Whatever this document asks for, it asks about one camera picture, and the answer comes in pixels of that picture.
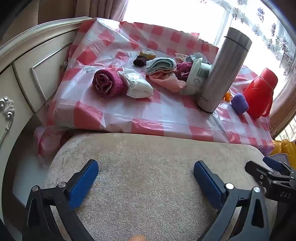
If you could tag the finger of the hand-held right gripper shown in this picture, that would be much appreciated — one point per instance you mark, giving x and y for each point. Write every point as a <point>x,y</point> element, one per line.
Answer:
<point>274,162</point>
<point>254,169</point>

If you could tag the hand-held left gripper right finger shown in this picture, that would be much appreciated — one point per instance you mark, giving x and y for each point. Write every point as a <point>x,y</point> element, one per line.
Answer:
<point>208,185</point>

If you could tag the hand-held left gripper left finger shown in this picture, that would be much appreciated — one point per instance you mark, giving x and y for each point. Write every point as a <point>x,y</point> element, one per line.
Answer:
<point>83,183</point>

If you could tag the magenta knitted cloth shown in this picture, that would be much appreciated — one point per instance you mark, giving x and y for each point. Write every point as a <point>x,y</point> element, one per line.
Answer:
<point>108,83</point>

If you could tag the white soft packet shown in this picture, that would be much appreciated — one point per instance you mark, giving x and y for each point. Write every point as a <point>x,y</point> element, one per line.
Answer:
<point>136,85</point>

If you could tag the magenta knitted hat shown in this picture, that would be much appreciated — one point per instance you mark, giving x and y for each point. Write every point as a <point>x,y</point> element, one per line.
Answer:
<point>182,69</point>

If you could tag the dark maroon knitted item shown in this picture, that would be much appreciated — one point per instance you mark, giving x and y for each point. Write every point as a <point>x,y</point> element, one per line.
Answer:
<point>140,61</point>

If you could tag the yellow leather chair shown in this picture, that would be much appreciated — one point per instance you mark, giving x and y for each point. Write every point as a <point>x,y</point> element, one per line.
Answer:
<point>286,147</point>

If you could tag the pink curtain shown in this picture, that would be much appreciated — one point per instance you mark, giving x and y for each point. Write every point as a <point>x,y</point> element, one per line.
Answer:
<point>104,9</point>
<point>284,104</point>

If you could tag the beige upholstered stool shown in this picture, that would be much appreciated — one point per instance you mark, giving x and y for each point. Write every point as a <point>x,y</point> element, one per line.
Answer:
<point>148,166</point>

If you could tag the purple knitted pouch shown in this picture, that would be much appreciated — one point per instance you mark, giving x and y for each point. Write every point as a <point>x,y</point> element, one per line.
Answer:
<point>239,103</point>

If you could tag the red plastic thermos jug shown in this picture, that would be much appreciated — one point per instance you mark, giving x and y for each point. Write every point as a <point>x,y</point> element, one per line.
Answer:
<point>259,92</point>

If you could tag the small orange knitted item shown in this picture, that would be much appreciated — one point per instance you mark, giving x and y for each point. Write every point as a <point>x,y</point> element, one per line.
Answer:
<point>227,97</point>

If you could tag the pink white checked plastic tablecloth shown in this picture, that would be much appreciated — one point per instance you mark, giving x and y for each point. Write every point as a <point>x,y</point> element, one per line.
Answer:
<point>161,111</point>

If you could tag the stainless steel thermos flask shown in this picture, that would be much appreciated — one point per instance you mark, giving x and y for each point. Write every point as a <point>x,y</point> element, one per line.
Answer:
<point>222,74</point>

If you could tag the white wet wipes pack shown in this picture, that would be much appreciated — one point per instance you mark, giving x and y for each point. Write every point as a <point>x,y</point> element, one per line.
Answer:
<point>196,81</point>

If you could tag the pink cloth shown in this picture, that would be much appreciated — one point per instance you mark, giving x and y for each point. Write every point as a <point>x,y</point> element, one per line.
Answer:
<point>168,82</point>

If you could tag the cream cabinet with silver trim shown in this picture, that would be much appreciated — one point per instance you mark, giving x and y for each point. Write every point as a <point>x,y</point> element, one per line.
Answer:
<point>23,76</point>

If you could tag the black white checked scrunchie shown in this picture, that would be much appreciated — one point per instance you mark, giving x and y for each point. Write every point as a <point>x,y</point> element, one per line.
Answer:
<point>190,58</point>

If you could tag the light blue folded cloth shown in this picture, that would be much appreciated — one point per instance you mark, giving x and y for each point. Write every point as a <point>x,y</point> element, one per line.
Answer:
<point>159,64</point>

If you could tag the sheer embroidered lace curtain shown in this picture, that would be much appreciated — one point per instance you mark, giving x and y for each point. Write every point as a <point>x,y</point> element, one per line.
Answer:
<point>272,30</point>

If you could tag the yellow sponge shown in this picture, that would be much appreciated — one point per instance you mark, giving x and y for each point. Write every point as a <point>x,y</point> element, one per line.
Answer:
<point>149,54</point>

